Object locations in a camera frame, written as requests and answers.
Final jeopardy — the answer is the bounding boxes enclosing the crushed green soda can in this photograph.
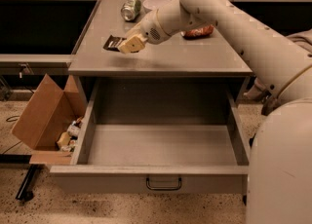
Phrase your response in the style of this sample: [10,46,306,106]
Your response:
[121,0,141,21]

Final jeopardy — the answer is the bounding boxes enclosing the chocolate rxbar dark wrapper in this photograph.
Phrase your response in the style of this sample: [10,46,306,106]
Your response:
[103,35,125,52]

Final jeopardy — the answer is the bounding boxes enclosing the white ceramic bowl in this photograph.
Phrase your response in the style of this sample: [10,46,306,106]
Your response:
[142,0,170,13]

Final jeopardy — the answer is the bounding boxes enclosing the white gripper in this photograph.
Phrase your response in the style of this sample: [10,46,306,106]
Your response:
[118,11,171,54]

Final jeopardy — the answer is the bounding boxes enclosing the grey cabinet counter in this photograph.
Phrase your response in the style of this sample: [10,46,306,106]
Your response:
[68,0,252,78]

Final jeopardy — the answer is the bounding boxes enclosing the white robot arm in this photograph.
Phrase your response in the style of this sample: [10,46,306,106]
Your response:
[118,0,312,224]

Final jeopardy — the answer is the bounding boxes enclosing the open cardboard box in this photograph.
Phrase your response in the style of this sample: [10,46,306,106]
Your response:
[12,74,87,166]

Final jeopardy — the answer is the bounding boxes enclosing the black table leg base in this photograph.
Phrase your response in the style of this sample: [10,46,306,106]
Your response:
[0,154,42,203]

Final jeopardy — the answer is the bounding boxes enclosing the open grey top drawer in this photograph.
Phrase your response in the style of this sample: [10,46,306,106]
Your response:
[51,78,249,194]

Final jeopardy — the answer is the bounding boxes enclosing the trash items in box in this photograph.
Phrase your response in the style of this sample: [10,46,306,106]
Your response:
[57,117,83,152]

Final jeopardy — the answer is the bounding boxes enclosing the black drawer handle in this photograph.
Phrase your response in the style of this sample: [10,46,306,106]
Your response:
[145,177,182,191]

